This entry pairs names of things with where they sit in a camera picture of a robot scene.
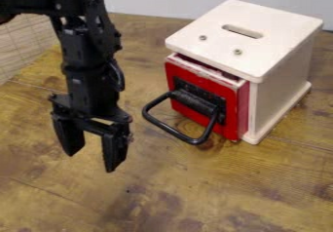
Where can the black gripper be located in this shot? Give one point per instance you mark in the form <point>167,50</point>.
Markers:
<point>89,109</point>

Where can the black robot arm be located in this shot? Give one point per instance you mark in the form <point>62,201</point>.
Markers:
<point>87,34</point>

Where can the red drawer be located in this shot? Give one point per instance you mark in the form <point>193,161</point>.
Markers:
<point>218,89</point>

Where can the white wooden drawer box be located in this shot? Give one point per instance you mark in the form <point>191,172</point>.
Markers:
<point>263,45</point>

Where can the black metal drawer handle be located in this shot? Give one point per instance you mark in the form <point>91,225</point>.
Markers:
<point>197,103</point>

